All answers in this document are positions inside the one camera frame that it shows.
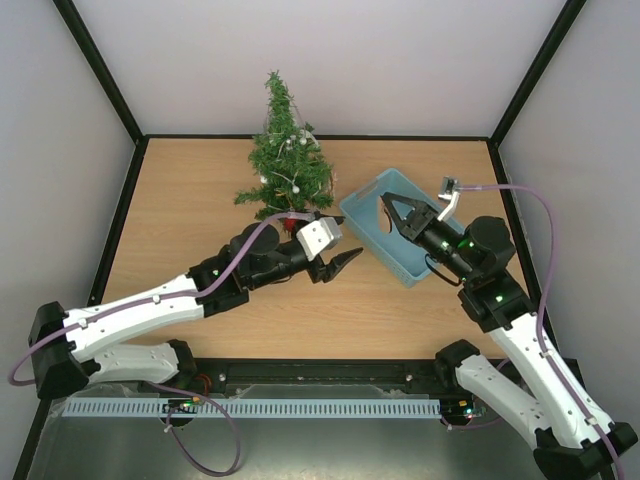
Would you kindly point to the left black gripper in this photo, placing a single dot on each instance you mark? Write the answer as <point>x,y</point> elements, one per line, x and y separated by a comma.
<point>331,271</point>

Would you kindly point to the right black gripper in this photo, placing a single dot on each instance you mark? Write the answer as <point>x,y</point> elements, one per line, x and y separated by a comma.
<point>416,220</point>

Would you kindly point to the light blue plastic basket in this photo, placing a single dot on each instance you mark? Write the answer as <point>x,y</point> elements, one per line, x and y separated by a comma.
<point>366,217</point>

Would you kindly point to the small green christmas tree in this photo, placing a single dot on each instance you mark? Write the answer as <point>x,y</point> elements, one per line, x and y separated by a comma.
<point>286,150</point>

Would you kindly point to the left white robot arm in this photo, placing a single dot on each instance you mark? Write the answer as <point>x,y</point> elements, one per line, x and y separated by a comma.
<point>71,349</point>

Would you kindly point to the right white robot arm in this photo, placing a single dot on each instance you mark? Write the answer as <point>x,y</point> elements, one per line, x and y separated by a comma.
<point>570,435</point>

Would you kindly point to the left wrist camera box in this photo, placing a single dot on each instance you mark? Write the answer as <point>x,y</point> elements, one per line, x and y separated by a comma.
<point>319,235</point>

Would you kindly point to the black frame rail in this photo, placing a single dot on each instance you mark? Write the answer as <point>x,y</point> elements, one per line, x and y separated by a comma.
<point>320,370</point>

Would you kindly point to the white cable duct rail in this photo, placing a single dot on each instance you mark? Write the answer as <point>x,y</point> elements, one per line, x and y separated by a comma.
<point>254,408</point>

